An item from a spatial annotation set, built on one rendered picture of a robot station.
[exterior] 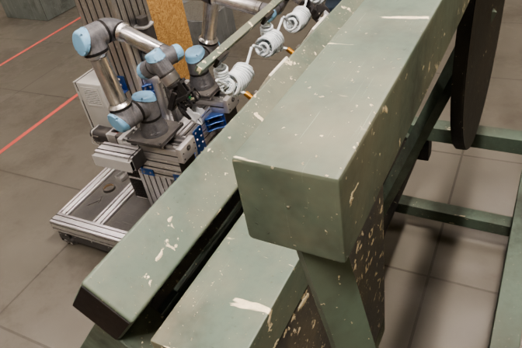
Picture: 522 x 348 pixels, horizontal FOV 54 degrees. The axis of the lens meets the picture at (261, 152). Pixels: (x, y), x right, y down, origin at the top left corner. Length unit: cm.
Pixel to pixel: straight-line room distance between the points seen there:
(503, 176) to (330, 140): 351
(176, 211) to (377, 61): 50
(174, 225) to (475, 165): 326
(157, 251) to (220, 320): 16
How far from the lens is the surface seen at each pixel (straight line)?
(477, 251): 338
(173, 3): 436
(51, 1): 866
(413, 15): 66
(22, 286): 384
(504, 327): 208
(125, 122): 258
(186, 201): 93
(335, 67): 55
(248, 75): 138
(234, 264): 89
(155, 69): 213
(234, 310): 83
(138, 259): 86
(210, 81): 305
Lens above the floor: 245
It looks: 36 degrees down
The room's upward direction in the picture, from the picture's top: 11 degrees counter-clockwise
